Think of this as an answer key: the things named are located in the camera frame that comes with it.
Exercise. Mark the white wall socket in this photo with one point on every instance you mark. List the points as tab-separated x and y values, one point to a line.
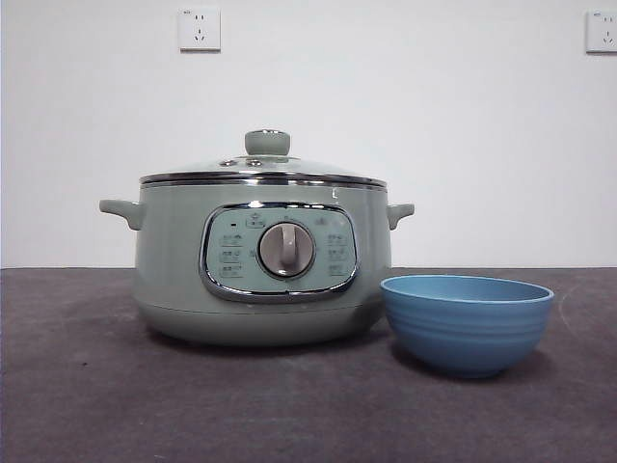
200	30
602	32

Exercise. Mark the blue ribbed bowl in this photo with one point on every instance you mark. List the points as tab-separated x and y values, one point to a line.
463	333

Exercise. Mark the pale green electric steamer pot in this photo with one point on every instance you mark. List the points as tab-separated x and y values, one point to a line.
169	251

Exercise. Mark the glass lid with green knob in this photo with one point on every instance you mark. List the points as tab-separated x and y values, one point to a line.
267	143

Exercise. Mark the dark grey table mat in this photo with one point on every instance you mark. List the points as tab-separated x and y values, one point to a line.
144	410

